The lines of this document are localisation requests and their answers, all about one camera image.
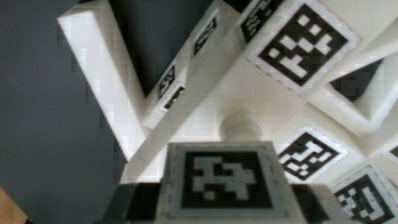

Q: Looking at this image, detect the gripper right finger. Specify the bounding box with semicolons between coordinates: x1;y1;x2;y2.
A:
291;184;360;224

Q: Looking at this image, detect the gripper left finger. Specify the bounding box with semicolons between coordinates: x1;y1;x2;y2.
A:
93;183;159;224

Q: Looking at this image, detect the white tagged cube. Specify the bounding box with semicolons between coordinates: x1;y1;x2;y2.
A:
330;164;398;224
154;142;305;224

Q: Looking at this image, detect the white chair leg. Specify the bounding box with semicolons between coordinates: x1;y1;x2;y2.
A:
143;58;189;128

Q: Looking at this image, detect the white chair back frame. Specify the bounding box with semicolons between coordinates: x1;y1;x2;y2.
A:
120;0;398;191

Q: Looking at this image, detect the white U-shaped fence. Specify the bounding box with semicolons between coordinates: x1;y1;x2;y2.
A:
56;0;147;159

